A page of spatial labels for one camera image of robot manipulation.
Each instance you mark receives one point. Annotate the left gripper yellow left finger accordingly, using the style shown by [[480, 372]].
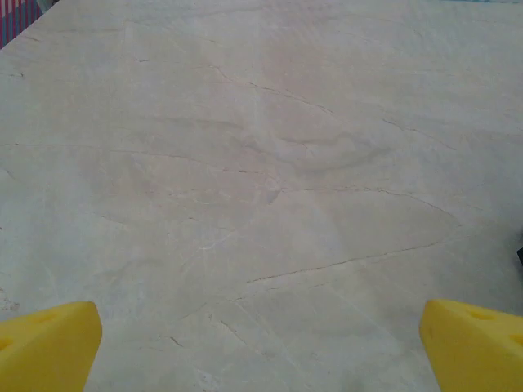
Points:
[[45, 351]]

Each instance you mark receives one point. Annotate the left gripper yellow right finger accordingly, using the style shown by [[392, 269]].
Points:
[[474, 355]]

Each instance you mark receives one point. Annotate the black plastic bin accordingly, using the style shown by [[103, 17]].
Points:
[[520, 254]]

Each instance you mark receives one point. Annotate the plaid cloth backdrop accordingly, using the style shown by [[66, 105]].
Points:
[[16, 16]]

